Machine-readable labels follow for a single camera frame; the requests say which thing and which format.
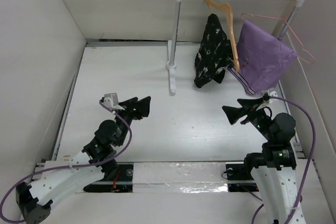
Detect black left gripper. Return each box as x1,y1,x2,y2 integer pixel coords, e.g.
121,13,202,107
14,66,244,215
113,96,150,146

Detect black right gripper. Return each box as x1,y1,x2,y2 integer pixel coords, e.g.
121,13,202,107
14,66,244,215
222,96,275,141

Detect black white patterned trousers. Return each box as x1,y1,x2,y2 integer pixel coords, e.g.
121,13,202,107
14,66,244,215
194,14,233,88

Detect wooden hanger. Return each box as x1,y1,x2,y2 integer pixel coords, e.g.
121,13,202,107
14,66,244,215
205,0,240,72

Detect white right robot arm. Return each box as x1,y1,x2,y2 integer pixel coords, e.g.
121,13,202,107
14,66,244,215
222,98,306,223

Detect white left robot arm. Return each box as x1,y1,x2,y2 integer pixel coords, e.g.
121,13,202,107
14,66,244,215
15,93,151,223

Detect purple garment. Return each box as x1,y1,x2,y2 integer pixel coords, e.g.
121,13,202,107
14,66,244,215
227,20,298,96

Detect silver tape strip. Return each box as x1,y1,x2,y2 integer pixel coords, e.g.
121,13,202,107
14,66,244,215
132,162,228,194

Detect white silver clothes rack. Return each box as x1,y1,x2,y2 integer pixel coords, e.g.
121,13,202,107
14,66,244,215
166,0,311,96

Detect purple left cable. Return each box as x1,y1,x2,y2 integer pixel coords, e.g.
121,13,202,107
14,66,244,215
0,100,133,221

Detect purple cable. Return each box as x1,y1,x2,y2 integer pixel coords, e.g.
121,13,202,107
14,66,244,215
0,100,133,221
251,97,316,224

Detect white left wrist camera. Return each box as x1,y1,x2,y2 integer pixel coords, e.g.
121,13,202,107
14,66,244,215
99,93,125,111

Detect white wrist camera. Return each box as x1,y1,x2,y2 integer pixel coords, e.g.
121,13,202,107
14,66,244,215
262,89,278,104
99,93,125,111

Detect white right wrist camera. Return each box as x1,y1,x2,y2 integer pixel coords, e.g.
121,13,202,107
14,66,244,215
262,89,278,104

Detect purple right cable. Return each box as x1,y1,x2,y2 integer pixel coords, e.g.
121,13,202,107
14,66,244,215
251,97,316,224

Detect pink wire hanger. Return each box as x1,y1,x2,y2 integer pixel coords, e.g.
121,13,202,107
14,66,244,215
240,0,315,65

